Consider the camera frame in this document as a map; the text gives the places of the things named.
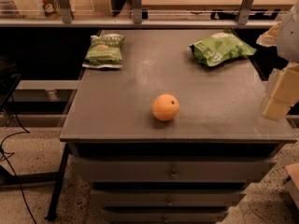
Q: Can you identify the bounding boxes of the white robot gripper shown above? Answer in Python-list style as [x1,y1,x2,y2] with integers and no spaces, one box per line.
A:
[256,1,299,120]

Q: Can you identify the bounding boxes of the orange fruit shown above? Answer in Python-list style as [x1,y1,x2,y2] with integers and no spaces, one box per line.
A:
[151,94,179,121]

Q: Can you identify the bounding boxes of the green snack bag right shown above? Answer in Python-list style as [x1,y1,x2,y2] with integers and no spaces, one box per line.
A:
[189,30,256,67]

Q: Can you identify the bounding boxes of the green chip bag left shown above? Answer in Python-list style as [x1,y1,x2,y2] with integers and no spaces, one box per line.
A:
[82,34,125,69]

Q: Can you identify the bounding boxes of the grey metal railing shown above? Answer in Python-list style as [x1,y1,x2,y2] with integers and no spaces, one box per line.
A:
[0,0,285,29]

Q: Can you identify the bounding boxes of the black table leg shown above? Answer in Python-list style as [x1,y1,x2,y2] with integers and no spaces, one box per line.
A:
[45,145,70,221]

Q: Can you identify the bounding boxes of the black cable on floor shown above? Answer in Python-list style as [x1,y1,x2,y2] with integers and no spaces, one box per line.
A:
[0,107,38,224]

